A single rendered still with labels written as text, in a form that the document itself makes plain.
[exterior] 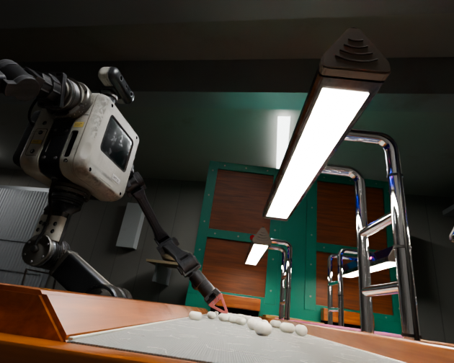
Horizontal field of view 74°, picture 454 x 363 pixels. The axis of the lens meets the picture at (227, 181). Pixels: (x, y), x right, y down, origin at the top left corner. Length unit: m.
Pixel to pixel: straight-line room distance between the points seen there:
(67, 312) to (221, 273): 1.82
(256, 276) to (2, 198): 5.22
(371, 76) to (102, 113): 0.96
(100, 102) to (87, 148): 0.18
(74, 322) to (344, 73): 0.36
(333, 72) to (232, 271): 1.76
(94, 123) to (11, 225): 5.05
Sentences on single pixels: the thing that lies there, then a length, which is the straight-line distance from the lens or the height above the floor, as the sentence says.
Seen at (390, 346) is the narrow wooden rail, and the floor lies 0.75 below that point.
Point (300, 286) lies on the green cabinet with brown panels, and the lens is 2.09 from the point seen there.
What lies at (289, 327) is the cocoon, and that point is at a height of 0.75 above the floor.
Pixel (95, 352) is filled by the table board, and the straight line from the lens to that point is 0.20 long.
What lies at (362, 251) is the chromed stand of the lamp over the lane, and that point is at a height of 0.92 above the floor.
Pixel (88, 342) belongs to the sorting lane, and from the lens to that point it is 0.22.
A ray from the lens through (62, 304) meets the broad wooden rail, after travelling 0.25.
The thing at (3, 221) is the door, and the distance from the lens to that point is 6.26.
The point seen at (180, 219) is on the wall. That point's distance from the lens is 4.70.
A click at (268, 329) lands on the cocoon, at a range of 0.53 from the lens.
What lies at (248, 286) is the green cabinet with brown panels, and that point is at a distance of 2.04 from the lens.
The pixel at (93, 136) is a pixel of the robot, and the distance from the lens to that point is 1.14.
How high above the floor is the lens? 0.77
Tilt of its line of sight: 23 degrees up
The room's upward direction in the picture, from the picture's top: 8 degrees clockwise
